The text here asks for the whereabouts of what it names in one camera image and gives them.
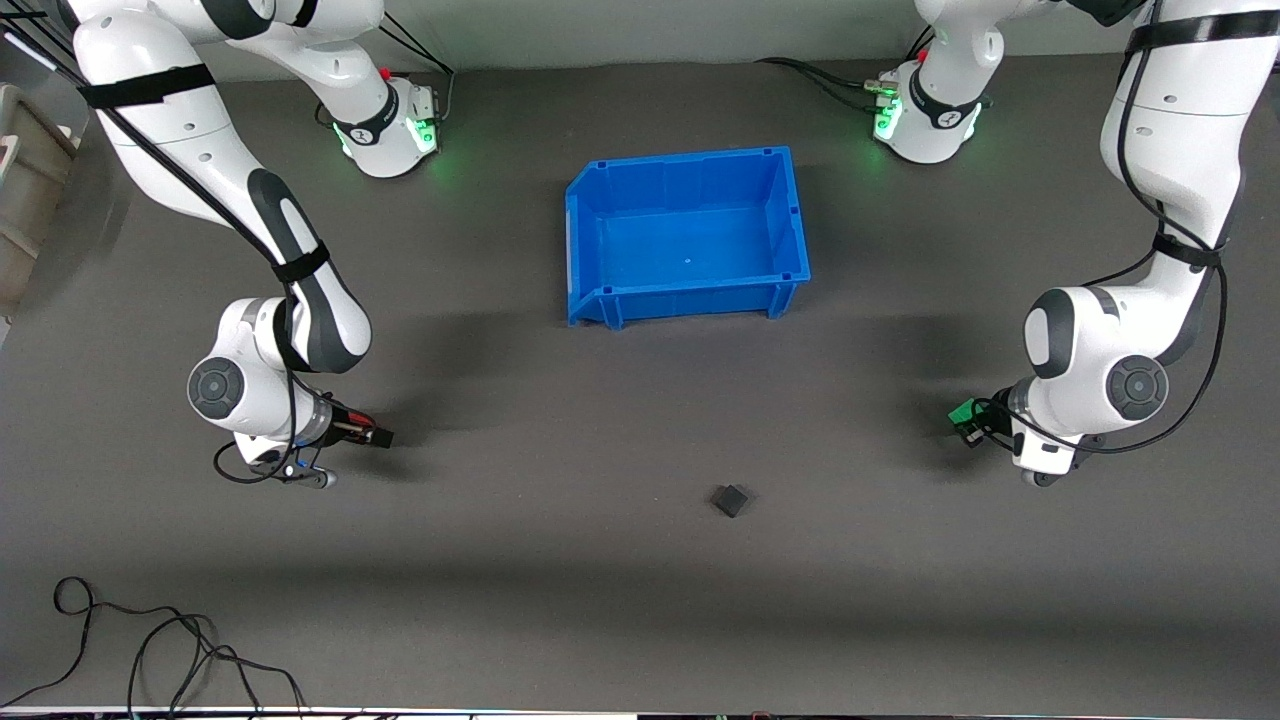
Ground dark grey table mat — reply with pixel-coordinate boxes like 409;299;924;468
0;40;1280;713

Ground blue plastic storage bin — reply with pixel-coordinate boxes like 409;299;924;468
565;146;812;332

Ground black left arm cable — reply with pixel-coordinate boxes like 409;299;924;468
985;0;1233;457

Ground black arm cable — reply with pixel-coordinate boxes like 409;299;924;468
985;0;1233;457
0;0;333;487

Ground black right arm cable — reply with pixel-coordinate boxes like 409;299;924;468
0;0;333;487

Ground loose thin black cable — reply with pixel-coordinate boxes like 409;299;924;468
0;577;311;717

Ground black right arm base cables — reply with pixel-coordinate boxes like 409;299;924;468
315;15;457;129

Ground black arm base cables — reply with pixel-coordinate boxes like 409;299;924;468
315;15;457;129
755;30;936;114

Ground black left arm base cables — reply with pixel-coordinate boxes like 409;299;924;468
755;30;936;114

